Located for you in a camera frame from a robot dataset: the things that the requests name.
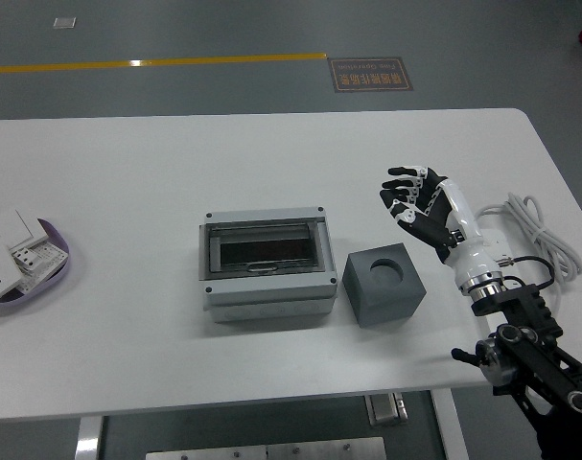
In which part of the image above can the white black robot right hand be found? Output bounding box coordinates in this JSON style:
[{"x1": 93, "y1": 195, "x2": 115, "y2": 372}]
[{"x1": 379, "y1": 165, "x2": 501, "y2": 291}]

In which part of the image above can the grey electrical box with lid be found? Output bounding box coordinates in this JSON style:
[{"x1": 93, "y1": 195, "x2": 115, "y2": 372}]
[{"x1": 198, "y1": 206, "x2": 338, "y2": 323}]

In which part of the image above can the grey cube with round hole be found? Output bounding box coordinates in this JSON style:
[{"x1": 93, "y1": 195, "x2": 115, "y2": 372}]
[{"x1": 341, "y1": 242, "x2": 427, "y2": 330}]

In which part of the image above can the white power strip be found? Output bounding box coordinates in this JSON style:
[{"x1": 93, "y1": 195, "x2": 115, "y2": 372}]
[{"x1": 477, "y1": 228, "x2": 547, "y2": 336}]

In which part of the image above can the white table leg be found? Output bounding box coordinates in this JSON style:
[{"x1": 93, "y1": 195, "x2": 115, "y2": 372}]
[
  {"x1": 74, "y1": 415, "x2": 104, "y2": 460},
  {"x1": 431, "y1": 387, "x2": 469, "y2": 460}
]

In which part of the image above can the purple plastic tray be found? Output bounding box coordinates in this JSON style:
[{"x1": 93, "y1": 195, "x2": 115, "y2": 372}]
[{"x1": 0, "y1": 218, "x2": 72, "y2": 317}]

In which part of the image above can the small white socket module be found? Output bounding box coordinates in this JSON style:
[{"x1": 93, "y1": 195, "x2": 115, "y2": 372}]
[{"x1": 11, "y1": 244, "x2": 38, "y2": 275}]

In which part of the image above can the white power cord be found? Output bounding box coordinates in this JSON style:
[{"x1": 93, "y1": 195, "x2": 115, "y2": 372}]
[{"x1": 475, "y1": 192, "x2": 582, "y2": 308}]

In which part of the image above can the grey metal table bracket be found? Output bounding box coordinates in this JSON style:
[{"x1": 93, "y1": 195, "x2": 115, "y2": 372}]
[{"x1": 365, "y1": 391, "x2": 409, "y2": 427}]

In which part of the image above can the steel base plate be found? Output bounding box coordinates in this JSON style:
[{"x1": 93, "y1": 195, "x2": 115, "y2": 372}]
[{"x1": 145, "y1": 443, "x2": 268, "y2": 460}]

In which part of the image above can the white perforated panel frame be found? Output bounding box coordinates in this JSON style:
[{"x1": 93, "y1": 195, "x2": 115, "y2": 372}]
[{"x1": 19, "y1": 241, "x2": 70, "y2": 294}]

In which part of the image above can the white rocker switch plate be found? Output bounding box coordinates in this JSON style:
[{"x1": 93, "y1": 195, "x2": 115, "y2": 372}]
[{"x1": 0, "y1": 206, "x2": 50, "y2": 251}]

